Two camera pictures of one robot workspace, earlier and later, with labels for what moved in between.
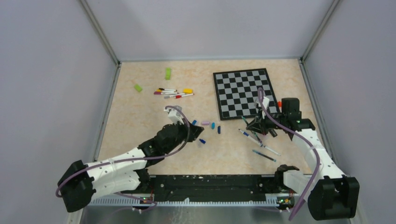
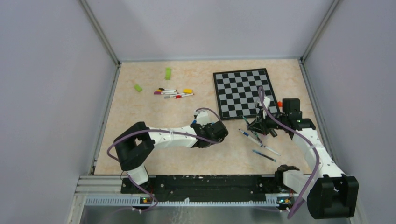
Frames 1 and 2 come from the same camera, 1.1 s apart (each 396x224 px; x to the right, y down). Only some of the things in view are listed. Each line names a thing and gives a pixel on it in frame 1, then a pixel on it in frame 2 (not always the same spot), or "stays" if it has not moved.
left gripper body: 188,135 -> 211,143
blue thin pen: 263,155 stays
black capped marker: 160,88 stays
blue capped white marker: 252,138 stays
